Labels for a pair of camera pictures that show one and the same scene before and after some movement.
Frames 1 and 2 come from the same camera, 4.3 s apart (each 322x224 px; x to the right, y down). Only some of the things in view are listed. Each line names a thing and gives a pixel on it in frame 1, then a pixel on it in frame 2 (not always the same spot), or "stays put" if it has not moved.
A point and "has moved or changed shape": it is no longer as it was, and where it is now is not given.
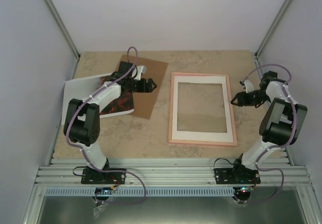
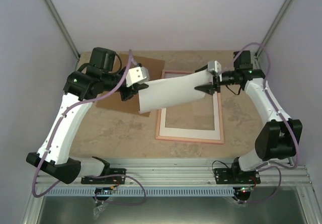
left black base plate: x=90 y=175 stays put
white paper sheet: x=83 y=89 has moved or changed shape
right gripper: x=243 y=101 to x=210 y=88
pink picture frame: x=234 y=144 to x=188 y=139
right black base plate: x=238 y=174 stays put
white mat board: x=202 y=136 to x=188 y=133
